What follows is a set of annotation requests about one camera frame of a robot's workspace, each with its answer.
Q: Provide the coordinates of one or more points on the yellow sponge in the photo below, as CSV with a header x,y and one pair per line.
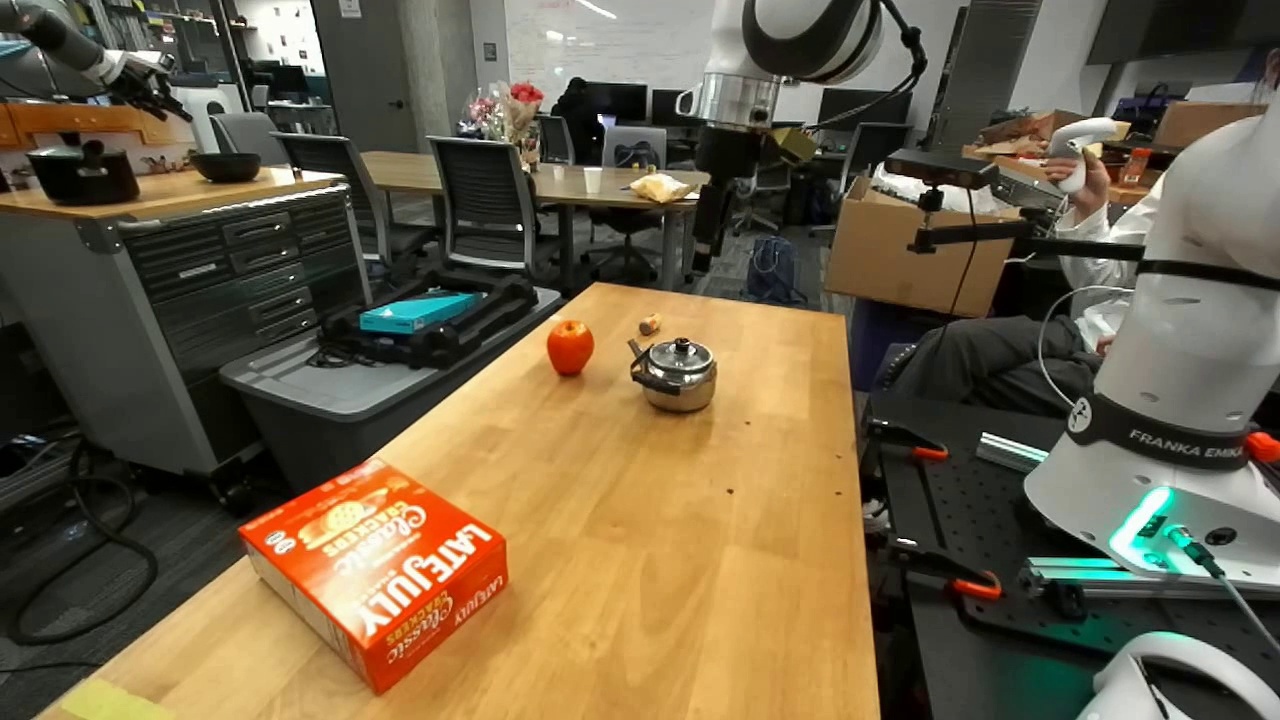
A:
x,y
105,702

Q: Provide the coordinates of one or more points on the white handheld controller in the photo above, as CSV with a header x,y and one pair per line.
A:
x,y
1080,134

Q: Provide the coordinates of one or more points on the wooden office table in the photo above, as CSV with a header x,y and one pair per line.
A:
x,y
587,187

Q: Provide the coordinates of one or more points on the teal flat case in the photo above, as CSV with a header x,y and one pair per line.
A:
x,y
419,312

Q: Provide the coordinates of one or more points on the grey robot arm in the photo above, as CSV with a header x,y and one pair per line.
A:
x,y
65,41

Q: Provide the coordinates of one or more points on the seated person white shirt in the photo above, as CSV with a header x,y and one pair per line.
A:
x,y
986,363

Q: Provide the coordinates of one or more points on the grey drawer cabinet wooden top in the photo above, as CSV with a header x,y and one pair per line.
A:
x,y
173,304

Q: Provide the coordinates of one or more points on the yellow object on office table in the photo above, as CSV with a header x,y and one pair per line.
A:
x,y
663,190

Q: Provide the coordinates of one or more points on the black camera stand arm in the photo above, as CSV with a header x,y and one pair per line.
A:
x,y
1053,246

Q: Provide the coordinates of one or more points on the white curved headset band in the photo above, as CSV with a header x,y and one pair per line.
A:
x,y
1147,652

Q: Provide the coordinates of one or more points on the black computer monitor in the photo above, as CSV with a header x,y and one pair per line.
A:
x,y
605,104

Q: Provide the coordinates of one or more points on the grey mesh office chair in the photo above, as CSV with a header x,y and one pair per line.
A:
x,y
480,201
327,157

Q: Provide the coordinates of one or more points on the grey plastic tote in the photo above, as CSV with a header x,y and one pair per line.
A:
x,y
333,414

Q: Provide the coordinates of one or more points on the silver pot lid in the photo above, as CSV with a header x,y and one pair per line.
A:
x,y
683,355

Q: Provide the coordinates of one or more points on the red flower bouquet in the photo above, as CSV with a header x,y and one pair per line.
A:
x,y
512,104

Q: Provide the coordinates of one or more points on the black bowl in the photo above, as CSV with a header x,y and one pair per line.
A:
x,y
224,164

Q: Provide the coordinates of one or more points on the silver aluminium rail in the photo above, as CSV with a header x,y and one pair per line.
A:
x,y
1135,578

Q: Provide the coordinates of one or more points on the orange Late July cracker box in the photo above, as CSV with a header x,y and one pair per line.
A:
x,y
387,586

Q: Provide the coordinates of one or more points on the large cardboard box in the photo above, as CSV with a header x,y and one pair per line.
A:
x,y
900,254

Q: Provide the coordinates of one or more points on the red orange apple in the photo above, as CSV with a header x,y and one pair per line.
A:
x,y
570,349

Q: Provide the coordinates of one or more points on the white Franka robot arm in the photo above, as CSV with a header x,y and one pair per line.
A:
x,y
1187,333

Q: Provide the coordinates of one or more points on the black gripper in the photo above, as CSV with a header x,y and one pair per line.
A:
x,y
726,157

